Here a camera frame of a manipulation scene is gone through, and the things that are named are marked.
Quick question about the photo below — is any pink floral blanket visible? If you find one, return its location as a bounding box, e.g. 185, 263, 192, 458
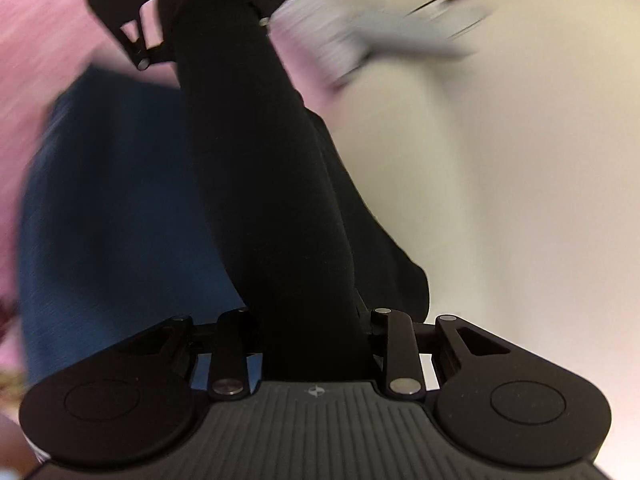
0, 0, 346, 396

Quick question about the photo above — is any blue denim cloth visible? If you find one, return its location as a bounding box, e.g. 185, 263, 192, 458
16, 66, 267, 397

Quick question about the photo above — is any grey striped object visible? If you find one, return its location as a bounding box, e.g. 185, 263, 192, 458
269, 0, 493, 88

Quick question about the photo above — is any black jacket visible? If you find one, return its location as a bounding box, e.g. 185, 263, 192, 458
157, 0, 432, 382

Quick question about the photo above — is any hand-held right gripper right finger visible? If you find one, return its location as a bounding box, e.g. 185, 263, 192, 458
366, 307, 512, 402

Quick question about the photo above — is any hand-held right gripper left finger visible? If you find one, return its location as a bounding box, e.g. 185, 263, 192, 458
117, 308, 265, 402

